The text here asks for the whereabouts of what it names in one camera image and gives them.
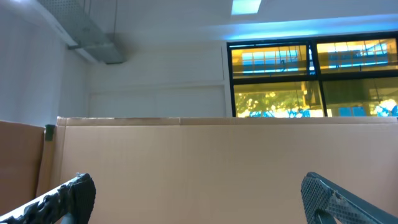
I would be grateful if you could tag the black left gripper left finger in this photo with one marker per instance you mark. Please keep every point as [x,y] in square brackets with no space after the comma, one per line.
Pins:
[71,202]

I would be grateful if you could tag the black framed window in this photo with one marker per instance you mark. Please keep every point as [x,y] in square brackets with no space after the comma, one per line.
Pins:
[338,76]

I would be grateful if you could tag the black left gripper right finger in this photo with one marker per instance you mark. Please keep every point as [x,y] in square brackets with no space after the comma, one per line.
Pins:
[325,202]

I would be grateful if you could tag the cardboard partition wall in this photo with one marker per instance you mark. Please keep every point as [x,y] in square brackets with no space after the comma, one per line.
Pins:
[192,170]

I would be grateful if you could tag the ceiling light panel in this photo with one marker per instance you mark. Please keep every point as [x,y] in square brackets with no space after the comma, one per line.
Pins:
[243,7]

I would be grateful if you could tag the metal ceiling duct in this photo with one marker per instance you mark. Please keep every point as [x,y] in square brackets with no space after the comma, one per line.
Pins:
[80,33]

